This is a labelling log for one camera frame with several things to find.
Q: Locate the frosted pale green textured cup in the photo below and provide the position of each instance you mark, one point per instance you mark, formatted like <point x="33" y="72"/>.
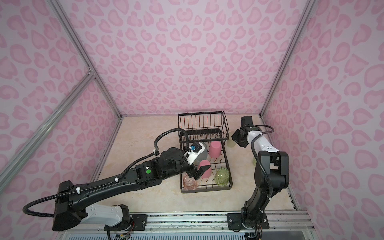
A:
<point x="231" y="143"/>

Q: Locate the frosted teal textured cup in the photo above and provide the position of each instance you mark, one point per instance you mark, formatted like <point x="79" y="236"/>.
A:
<point x="203" y="155"/>

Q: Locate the aluminium diagonal frame bar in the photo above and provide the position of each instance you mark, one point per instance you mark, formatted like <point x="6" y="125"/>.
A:
<point x="23" y="155"/>

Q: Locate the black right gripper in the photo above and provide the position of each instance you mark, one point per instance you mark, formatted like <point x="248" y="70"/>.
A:
<point x="234" y="137"/>

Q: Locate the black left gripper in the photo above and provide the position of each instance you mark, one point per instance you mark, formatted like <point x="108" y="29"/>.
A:
<point x="193" y="171"/>

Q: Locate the aluminium corner frame post left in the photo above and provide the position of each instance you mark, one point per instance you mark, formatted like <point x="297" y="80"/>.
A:
<point x="80" y="47"/>

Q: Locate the clear pink plastic cup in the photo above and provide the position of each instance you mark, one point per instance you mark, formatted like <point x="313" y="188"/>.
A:
<point x="189" y="184"/>

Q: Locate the aluminium corner frame post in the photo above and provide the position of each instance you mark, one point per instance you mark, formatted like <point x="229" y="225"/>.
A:
<point x="80" y="47"/>
<point x="308" y="11"/>

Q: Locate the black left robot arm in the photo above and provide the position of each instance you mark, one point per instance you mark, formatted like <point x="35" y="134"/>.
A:
<point x="70" y="206"/>

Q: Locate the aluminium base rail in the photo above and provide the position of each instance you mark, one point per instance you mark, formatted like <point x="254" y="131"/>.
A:
<point x="278" y="225"/>

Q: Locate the bright green clear cup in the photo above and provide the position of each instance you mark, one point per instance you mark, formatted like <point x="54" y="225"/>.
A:
<point x="222" y="177"/>

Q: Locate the magenta pink plastic cup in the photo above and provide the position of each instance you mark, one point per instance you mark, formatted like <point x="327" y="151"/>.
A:
<point x="205" y="166"/>

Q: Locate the aluminium corner frame post right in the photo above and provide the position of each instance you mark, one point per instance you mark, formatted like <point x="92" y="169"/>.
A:
<point x="308" y="11"/>

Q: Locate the black wire dish rack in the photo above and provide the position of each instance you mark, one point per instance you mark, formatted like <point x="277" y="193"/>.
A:
<point x="206" y="127"/>

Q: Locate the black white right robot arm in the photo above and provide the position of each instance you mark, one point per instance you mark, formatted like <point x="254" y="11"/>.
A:
<point x="271" y="171"/>

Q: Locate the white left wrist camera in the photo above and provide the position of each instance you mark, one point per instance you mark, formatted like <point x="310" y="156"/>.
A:
<point x="195" y="149"/>

